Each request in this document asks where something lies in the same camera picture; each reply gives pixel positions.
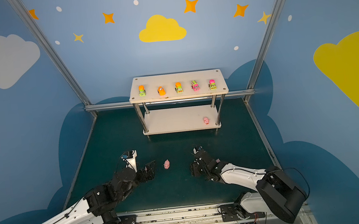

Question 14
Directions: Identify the orange yellow toy car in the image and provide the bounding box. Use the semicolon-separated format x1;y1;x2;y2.
158;87;166;96

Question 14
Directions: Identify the pink toy pig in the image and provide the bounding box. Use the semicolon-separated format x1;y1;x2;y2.
203;117;210;124
163;160;170;169

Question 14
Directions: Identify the white two-tier shelf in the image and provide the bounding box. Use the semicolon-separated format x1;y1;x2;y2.
129;69;229;136

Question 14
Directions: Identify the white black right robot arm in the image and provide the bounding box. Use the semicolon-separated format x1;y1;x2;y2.
190;146;308;224

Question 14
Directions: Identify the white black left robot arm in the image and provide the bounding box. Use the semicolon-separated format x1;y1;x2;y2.
42;161;156;224

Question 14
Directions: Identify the aluminium cage frame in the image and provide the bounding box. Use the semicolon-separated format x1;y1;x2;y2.
6;0;320;223

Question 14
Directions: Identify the pink drum green toy truck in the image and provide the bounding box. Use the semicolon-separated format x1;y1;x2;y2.
208;79;217;90

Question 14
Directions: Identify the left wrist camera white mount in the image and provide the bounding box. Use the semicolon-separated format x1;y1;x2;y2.
120;150;138;172

